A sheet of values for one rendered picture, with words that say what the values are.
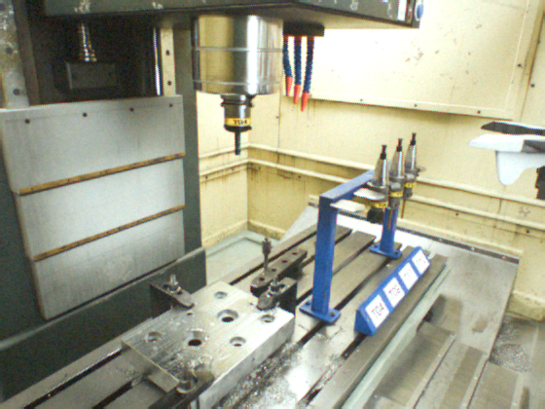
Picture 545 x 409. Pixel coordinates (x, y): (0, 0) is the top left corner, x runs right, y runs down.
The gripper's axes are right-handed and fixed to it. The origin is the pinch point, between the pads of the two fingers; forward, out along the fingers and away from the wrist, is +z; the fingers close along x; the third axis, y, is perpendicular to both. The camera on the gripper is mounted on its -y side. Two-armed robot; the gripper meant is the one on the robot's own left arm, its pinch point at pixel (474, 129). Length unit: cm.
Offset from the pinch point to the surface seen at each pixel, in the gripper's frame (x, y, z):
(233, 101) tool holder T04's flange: -2.3, -0.5, 38.8
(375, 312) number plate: 26, 51, 16
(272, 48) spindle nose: -0.8, -9.5, 31.7
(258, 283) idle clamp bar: 17, 48, 45
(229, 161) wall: 94, 42, 113
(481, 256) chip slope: 95, 60, -3
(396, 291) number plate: 39, 52, 15
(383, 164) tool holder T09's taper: 37.9, 16.7, 22.0
